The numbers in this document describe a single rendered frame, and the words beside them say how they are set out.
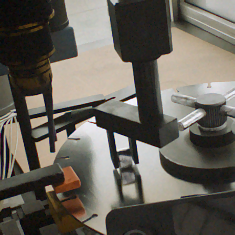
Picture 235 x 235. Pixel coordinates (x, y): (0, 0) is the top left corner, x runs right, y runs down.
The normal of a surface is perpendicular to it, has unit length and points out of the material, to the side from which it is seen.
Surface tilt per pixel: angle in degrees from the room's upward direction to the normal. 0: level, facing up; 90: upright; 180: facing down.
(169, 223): 59
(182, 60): 0
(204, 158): 5
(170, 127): 90
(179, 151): 5
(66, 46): 90
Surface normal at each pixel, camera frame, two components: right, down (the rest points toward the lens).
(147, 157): -0.14, -0.89
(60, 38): 0.35, 0.36
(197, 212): -0.55, -0.09
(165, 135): 0.69, 0.22
